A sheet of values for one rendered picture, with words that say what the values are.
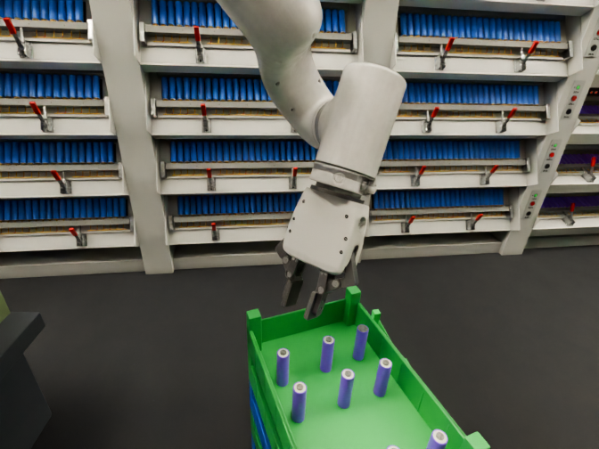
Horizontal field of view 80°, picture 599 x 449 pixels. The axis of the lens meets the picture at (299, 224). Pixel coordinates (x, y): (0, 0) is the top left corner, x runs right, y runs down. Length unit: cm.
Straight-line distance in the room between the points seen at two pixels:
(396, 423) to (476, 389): 55
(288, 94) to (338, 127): 10
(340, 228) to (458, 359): 77
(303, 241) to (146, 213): 85
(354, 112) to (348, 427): 41
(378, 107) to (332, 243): 18
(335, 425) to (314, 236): 26
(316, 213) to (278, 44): 20
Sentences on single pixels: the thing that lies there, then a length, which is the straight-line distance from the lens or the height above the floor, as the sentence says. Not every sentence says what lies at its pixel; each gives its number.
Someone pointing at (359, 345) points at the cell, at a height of 36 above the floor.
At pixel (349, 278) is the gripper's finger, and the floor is 52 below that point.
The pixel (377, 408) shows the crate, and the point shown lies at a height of 32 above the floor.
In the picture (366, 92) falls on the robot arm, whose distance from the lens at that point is 46.
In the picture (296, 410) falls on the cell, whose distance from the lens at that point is 54.
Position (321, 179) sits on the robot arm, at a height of 63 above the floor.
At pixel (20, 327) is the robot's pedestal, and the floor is 28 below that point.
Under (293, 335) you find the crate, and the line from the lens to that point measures 66.
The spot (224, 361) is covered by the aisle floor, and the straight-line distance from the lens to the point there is 105.
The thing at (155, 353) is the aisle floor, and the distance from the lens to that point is 111.
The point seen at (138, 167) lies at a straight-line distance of 121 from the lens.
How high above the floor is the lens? 80
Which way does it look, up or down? 29 degrees down
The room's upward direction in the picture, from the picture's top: 3 degrees clockwise
